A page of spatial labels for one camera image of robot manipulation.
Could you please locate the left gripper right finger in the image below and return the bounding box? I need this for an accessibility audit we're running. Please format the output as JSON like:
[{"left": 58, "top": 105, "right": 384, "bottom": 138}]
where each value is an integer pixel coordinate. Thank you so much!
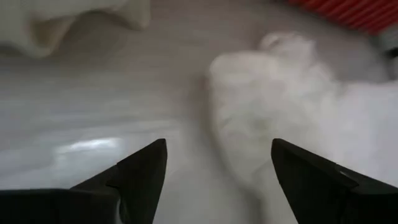
[{"left": 271, "top": 138, "right": 398, "bottom": 224}]

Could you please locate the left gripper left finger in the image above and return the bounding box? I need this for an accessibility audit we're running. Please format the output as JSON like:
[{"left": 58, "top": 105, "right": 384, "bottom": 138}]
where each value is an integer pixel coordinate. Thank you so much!
[{"left": 0, "top": 138, "right": 168, "bottom": 224}]

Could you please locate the white lace top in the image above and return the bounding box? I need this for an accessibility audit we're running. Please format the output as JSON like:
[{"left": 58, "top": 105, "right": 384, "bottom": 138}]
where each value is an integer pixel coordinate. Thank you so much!
[{"left": 206, "top": 30, "right": 398, "bottom": 224}]

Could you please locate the red plastic laundry bin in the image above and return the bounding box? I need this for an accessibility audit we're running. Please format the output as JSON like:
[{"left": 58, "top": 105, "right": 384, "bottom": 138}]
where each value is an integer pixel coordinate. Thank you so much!
[{"left": 284, "top": 0, "right": 398, "bottom": 35}]

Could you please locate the beige folded cloth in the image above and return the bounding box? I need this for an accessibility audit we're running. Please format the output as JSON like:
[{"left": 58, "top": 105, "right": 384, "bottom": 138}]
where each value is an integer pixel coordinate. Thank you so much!
[{"left": 0, "top": 0, "right": 152, "bottom": 59}]

